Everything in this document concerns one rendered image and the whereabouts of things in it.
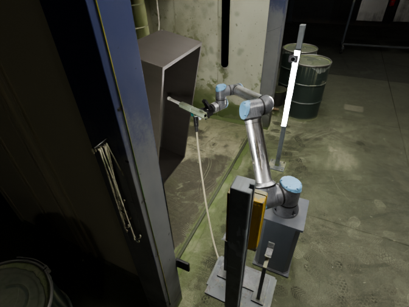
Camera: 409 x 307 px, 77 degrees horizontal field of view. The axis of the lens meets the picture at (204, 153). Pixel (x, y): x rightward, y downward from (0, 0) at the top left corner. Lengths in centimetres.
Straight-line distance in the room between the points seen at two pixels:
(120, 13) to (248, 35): 287
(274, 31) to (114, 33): 286
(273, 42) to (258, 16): 36
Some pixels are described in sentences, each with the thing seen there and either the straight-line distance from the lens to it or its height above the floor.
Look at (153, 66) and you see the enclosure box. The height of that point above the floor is 164.
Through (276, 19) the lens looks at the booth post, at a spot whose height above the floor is 153.
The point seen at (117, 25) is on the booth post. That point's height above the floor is 199.
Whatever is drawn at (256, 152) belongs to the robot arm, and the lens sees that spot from 172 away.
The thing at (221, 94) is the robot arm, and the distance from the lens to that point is 224.
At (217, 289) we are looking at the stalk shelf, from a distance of 149.
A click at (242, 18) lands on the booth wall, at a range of 367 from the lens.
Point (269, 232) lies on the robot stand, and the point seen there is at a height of 48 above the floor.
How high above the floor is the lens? 214
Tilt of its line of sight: 37 degrees down
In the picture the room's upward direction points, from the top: 2 degrees counter-clockwise
